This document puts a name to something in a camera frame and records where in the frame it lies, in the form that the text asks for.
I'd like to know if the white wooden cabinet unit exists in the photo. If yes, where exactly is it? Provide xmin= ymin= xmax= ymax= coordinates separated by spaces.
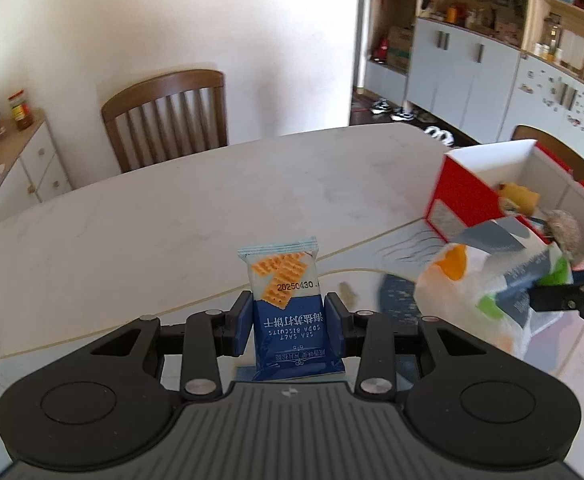
xmin=362 ymin=0 xmax=584 ymax=171

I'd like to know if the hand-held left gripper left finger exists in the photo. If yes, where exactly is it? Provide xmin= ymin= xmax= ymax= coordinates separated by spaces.
xmin=89 ymin=291 xmax=253 ymax=401

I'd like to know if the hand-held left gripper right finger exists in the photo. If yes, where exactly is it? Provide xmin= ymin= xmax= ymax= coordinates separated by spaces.
xmin=324 ymin=291 xmax=493 ymax=401

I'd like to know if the blue cracker packet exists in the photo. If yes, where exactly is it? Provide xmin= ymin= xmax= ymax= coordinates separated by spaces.
xmin=237 ymin=236 xmax=345 ymax=382

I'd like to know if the white wet wipes pack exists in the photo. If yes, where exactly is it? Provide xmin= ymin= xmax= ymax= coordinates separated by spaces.
xmin=414 ymin=217 xmax=575 ymax=361

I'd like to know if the clear pink packet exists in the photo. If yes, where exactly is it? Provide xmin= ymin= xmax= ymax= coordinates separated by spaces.
xmin=542 ymin=209 xmax=583 ymax=267

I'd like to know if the red cardboard box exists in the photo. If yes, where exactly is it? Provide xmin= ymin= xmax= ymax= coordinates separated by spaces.
xmin=423 ymin=140 xmax=584 ymax=271

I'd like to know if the red lidded jar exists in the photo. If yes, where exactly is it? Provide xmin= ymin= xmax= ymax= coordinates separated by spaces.
xmin=8 ymin=90 xmax=35 ymax=131

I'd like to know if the yellow plush toy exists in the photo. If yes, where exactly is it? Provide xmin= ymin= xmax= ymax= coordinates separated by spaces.
xmin=496 ymin=182 xmax=542 ymax=217

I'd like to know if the brown cardboard carton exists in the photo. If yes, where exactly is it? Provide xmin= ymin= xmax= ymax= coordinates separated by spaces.
xmin=386 ymin=25 xmax=414 ymax=72

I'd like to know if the tall glass jar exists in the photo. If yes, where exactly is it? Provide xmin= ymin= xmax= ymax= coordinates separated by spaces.
xmin=542 ymin=14 xmax=563 ymax=58

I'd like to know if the white sideboard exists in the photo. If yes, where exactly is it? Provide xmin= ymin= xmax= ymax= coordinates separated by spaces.
xmin=0 ymin=110 xmax=73 ymax=226

